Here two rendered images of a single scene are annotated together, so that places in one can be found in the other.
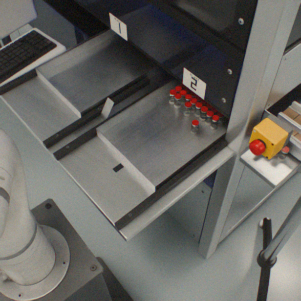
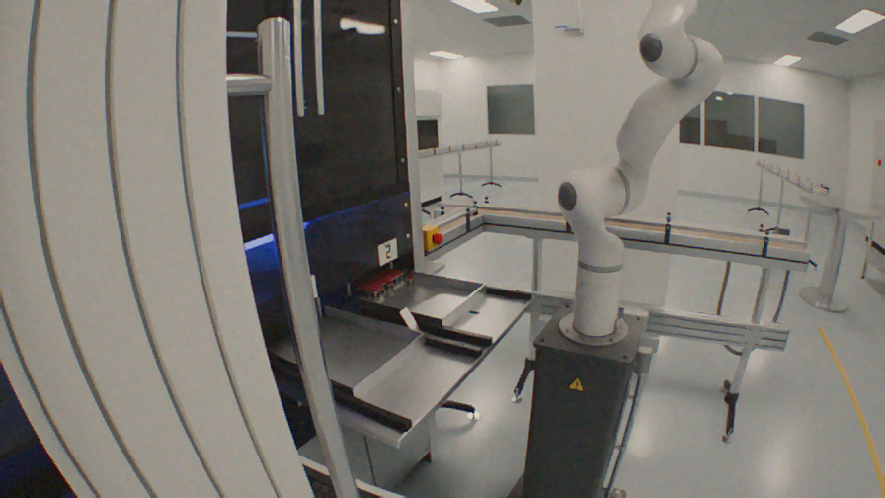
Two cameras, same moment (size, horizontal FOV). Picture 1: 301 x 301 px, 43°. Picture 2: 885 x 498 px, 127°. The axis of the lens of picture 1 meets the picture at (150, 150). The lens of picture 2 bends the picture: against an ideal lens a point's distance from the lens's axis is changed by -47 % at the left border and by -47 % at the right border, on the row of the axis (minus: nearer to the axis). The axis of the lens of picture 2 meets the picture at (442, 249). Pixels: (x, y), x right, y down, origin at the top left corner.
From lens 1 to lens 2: 1.49 m
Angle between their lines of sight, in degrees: 86
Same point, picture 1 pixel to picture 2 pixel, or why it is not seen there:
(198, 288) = (469, 455)
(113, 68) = (329, 344)
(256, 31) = (411, 158)
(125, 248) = not seen: outside the picture
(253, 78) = (417, 194)
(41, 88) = (380, 391)
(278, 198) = not seen: hidden behind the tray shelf
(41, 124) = (447, 371)
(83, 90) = (375, 355)
